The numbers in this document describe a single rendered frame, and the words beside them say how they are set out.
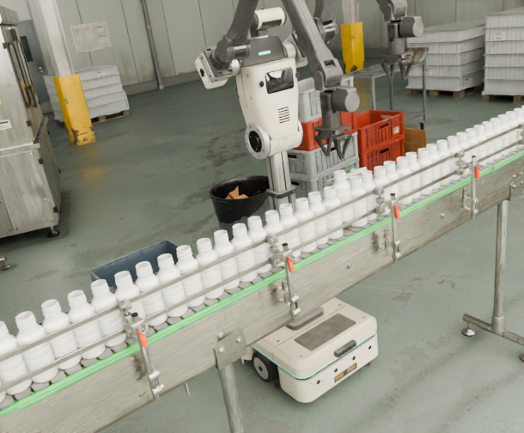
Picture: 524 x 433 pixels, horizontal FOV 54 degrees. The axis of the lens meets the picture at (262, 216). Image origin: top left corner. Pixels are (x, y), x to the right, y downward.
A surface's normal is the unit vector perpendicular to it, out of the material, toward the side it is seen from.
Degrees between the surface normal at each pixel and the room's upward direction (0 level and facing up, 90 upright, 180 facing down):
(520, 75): 90
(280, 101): 90
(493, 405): 0
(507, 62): 90
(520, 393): 0
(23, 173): 90
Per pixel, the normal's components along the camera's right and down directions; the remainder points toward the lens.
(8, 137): 0.33, 0.32
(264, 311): 0.60, 0.22
